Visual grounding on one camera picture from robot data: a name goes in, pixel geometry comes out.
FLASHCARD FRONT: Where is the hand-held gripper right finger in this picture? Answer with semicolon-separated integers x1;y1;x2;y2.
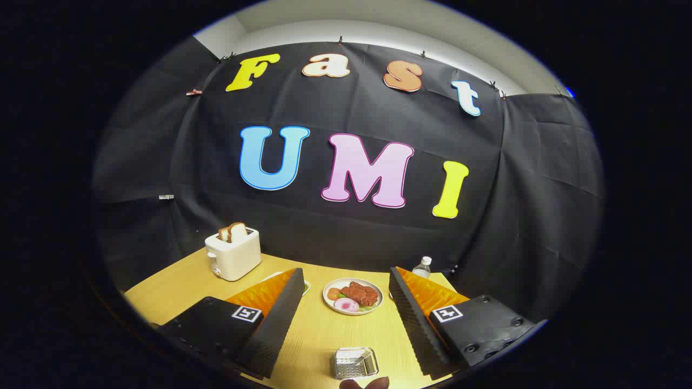
389;266;548;380

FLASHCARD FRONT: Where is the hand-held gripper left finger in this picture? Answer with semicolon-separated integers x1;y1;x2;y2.
156;267;306;379

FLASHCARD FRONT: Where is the white plate with food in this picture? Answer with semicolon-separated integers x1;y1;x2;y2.
323;278;384;316

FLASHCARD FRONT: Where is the white divided snack dish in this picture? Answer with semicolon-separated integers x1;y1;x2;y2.
263;271;312;297

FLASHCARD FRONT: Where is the brown meat cutlet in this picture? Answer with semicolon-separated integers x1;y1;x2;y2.
340;281;379;307

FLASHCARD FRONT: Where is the metal mesh utensil basket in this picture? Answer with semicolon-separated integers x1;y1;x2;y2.
331;347;379;380

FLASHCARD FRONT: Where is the white toaster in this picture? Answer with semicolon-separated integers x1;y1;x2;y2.
205;228;262;281

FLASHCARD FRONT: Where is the black backdrop cloth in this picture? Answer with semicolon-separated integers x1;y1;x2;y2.
92;37;605;325

